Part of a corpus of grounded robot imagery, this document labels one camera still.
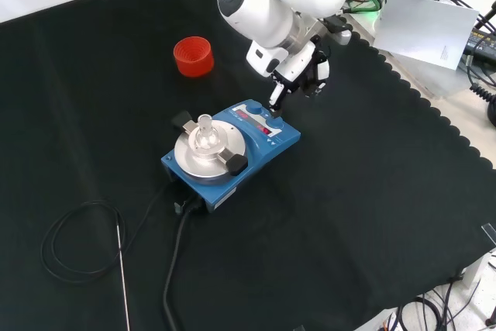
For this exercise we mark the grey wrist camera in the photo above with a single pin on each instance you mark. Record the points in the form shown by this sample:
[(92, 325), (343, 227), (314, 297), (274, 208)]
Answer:
[(341, 34)]

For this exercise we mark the red ribbed plastic cup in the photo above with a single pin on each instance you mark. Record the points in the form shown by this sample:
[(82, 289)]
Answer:
[(193, 57)]

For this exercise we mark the clear round-bottom glass flask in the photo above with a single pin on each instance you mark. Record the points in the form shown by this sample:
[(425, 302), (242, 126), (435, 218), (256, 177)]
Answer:
[(205, 139)]

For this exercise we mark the black cloth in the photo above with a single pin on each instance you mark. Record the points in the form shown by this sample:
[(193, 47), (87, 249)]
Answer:
[(348, 191)]

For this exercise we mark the blue base heater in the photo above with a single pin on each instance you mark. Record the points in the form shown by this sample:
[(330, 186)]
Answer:
[(255, 149)]

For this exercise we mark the pale board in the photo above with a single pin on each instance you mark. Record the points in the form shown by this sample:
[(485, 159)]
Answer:
[(422, 28)]

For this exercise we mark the white bench bracket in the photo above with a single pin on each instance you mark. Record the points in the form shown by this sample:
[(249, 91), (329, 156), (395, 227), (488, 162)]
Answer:
[(476, 271)]

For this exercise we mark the grey flat plate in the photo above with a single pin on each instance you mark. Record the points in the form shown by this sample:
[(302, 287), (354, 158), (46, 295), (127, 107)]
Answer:
[(434, 77)]

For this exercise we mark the black power adapter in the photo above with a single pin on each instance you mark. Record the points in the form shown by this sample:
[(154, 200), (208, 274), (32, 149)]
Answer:
[(482, 42)]

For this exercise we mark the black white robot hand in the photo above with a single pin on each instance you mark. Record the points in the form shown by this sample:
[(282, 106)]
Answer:
[(296, 65)]

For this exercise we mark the clear tape piece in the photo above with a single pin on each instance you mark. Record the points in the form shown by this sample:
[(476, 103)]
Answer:
[(489, 232)]

